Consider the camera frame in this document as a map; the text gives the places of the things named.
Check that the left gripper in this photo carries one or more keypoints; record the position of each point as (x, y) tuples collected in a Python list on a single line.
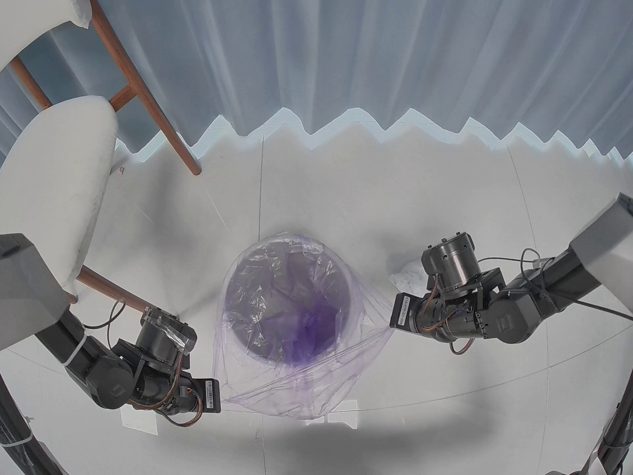
[(211, 395)]

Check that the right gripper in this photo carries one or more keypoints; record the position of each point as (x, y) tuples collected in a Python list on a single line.
[(401, 310)]

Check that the white paper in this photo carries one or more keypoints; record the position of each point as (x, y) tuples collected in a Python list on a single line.
[(408, 277)]

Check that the purple plastic bag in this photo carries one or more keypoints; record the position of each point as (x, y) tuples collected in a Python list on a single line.
[(296, 389)]

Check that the white trash bin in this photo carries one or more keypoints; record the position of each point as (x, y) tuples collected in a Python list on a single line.
[(247, 275)]

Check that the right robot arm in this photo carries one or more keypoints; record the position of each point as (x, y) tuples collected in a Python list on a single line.
[(598, 245)]

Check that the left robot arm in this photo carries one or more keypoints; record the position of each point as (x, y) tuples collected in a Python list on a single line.
[(29, 285)]

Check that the white curtain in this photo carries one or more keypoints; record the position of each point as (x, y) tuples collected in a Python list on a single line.
[(346, 42)]

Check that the white padded wooden chair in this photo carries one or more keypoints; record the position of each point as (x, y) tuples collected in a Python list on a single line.
[(59, 166)]

